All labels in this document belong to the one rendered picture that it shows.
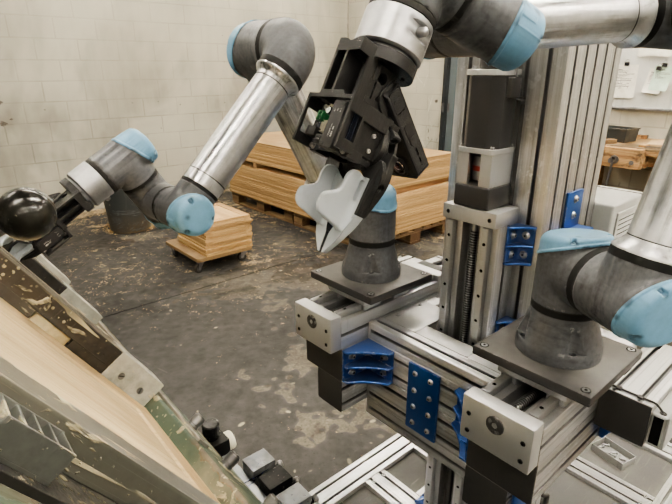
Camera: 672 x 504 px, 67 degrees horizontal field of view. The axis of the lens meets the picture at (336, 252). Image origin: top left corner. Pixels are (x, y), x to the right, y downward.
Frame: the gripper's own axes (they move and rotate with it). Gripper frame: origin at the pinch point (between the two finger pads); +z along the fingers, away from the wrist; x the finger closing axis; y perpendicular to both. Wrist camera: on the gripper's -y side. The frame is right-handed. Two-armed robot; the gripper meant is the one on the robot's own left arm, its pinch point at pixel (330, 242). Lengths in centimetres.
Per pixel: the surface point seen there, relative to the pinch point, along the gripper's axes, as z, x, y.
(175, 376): 96, -189, -106
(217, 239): 31, -309, -173
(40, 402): 21.1, -3.0, 21.8
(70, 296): 36, -89, -7
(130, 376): 38, -50, -9
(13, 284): 24, -50, 15
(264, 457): 47, -35, -37
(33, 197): 4.3, 1.0, 28.4
